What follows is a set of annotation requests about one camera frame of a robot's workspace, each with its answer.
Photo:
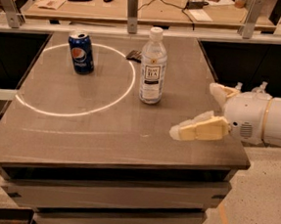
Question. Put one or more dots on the middle metal bracket post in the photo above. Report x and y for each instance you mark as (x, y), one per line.
(132, 18)

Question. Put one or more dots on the small dark object on table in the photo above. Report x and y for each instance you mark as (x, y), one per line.
(134, 56)

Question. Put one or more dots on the wooden back table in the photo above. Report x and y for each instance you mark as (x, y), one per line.
(151, 12)

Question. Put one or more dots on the clear plastic tea bottle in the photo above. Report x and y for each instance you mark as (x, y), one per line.
(153, 65)

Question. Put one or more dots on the grey drawer cabinet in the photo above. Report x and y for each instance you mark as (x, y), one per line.
(116, 196)

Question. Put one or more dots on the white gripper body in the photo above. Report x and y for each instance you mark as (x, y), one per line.
(245, 113)

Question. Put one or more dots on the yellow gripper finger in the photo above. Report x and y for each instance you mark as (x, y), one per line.
(205, 126)
(222, 93)

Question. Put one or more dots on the left metal bracket post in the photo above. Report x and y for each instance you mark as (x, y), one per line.
(13, 15)

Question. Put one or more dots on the white paper sheet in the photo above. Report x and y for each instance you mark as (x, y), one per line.
(200, 15)

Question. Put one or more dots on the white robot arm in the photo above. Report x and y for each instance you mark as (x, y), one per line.
(271, 132)

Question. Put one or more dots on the paper packet on back table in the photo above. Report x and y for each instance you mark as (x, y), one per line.
(51, 4)

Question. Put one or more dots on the right metal bracket post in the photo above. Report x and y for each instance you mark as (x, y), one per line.
(246, 30)

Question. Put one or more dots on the metal bracket post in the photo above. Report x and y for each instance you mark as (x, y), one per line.
(13, 15)
(132, 18)
(246, 30)

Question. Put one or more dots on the black power adapter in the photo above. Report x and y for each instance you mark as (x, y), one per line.
(193, 5)

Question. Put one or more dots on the clear sanitizer bottle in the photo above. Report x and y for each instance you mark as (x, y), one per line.
(239, 86)
(261, 88)

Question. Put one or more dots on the blue pepsi can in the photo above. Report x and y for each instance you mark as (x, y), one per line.
(81, 52)

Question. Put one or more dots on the left clear sanitizer bottle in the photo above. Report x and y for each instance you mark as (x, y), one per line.
(239, 86)

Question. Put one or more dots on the right clear sanitizer bottle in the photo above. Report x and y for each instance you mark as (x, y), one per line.
(261, 88)

